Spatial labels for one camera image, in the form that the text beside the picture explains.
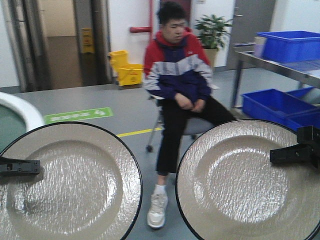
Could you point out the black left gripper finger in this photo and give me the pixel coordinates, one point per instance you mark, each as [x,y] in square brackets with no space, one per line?
[11,167]

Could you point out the stainless steel table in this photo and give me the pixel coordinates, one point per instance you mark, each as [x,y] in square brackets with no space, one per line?
[303,77]

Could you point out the blue bin on steel table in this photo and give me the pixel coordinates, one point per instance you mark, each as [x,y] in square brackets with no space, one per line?
[291,46]

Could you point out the yellow wet floor sign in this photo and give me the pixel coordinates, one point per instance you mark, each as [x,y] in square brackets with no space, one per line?
[87,44]

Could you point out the potted plant white pot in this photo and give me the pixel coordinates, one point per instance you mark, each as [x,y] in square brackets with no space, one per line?
[213,34]

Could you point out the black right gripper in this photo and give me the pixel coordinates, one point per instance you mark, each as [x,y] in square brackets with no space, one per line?
[307,149]

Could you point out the yellow mop bucket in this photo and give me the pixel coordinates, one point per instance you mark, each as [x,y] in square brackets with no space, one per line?
[128,74]

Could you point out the cream plate black rim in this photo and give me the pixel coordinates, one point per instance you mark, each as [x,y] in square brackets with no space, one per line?
[89,186]
[227,188]

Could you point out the blue bin on floor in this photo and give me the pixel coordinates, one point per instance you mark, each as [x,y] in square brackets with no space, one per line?
[280,107]

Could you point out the seated person red blue hoodie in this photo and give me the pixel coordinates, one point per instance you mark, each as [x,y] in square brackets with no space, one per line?
[177,71]

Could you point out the green circular conveyor belt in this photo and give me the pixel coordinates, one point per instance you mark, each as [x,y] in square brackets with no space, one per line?
[11,126]

